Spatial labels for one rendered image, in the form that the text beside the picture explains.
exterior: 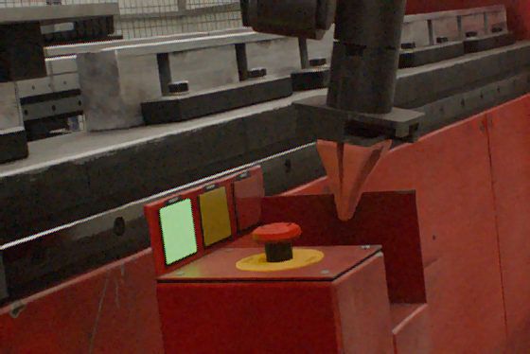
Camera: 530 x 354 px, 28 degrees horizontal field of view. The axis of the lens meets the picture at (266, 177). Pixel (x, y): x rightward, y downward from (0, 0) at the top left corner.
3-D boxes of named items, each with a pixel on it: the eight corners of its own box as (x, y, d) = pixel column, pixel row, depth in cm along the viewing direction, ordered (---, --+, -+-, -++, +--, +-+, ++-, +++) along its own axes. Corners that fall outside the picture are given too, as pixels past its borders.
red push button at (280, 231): (292, 274, 84) (287, 229, 83) (247, 274, 86) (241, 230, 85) (313, 261, 87) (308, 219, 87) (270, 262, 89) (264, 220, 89)
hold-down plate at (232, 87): (180, 122, 125) (176, 97, 124) (142, 125, 127) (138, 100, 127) (293, 96, 151) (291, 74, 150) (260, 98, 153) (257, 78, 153)
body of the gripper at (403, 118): (316, 114, 97) (326, 32, 95) (424, 133, 93) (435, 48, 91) (287, 123, 91) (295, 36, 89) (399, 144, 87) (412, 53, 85)
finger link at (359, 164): (310, 201, 99) (322, 100, 97) (383, 217, 96) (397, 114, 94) (279, 215, 93) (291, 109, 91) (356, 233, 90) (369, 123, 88)
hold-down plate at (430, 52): (415, 66, 194) (413, 50, 194) (387, 69, 197) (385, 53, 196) (465, 55, 220) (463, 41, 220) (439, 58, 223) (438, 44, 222)
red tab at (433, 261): (421, 284, 168) (416, 240, 167) (409, 284, 169) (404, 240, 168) (450, 261, 181) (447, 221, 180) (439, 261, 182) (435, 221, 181)
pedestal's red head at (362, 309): (351, 432, 80) (324, 197, 78) (171, 420, 88) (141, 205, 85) (433, 349, 98) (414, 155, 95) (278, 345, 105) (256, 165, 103)
